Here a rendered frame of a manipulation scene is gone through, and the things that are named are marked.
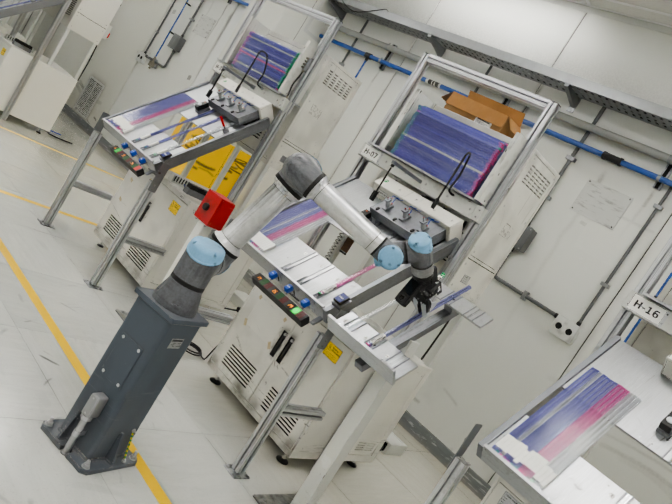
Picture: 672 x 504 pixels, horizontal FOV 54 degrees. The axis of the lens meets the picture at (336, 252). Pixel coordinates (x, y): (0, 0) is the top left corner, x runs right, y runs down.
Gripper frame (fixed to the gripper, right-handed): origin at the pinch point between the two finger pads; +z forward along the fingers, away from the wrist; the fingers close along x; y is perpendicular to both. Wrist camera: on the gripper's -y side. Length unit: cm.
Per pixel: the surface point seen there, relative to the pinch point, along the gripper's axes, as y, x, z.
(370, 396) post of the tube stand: -27.7, -0.9, 21.2
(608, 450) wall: 95, -34, 160
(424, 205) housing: 48, 49, 6
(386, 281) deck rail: 7.2, 27.8, 8.1
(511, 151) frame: 78, 26, -17
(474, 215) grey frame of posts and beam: 56, 26, 4
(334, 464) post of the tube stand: -50, -3, 40
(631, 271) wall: 166, 9, 105
